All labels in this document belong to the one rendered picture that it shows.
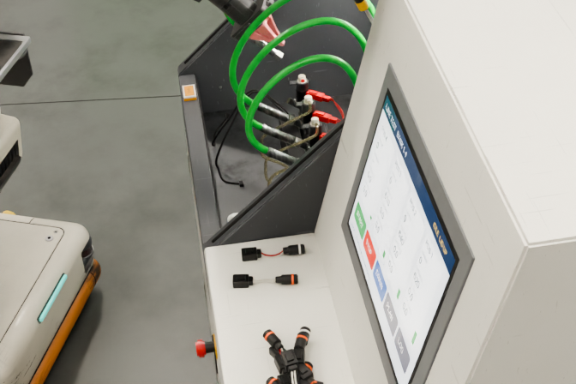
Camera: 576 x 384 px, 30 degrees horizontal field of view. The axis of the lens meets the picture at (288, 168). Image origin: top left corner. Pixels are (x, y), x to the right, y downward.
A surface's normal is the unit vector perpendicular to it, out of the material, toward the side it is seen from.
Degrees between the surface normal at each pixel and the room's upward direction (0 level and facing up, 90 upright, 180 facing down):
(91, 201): 0
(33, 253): 0
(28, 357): 90
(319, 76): 90
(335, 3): 90
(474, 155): 76
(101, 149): 0
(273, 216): 90
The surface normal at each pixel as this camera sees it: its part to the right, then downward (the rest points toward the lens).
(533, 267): 0.16, 0.62
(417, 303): -0.97, -0.06
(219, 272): -0.04, -0.78
